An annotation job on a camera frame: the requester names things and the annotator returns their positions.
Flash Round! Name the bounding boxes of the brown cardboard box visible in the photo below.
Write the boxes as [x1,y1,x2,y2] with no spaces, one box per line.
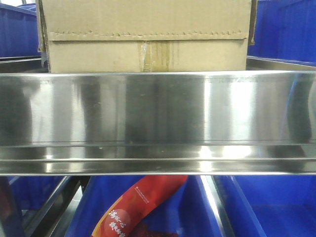
[37,0,258,73]

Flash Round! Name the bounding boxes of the stainless steel shelf rack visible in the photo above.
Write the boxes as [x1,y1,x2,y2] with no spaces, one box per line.
[0,55,316,237]

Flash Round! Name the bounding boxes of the red snack bag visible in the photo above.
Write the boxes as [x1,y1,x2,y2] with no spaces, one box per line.
[91,175,188,237]

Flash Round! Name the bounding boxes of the blue plastic bin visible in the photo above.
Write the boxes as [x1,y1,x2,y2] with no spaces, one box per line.
[0,3,40,58]
[66,175,221,237]
[214,175,316,237]
[248,0,316,63]

